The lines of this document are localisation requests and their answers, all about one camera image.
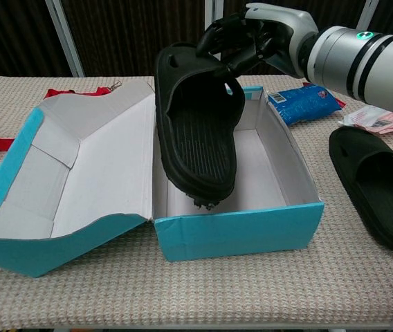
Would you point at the blue snack packet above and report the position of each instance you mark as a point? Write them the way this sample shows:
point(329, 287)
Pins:
point(303, 103)

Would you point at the pink white plastic packet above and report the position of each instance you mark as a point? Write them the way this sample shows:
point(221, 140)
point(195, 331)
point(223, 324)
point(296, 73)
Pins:
point(386, 124)

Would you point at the grey metal partition post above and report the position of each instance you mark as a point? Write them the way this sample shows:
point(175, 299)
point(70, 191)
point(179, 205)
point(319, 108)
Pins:
point(65, 38)
point(214, 10)
point(367, 14)

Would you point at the teal white cardboard shoe box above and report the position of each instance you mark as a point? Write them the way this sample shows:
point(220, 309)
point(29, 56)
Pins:
point(106, 166)

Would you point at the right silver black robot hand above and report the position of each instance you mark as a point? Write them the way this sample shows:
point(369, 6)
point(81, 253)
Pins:
point(286, 31)

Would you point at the beige woven table cloth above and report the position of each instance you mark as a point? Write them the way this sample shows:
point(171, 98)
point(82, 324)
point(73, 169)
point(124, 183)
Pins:
point(217, 297)

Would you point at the black rubber slipper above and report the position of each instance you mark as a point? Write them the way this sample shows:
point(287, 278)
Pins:
point(200, 145)
point(362, 148)

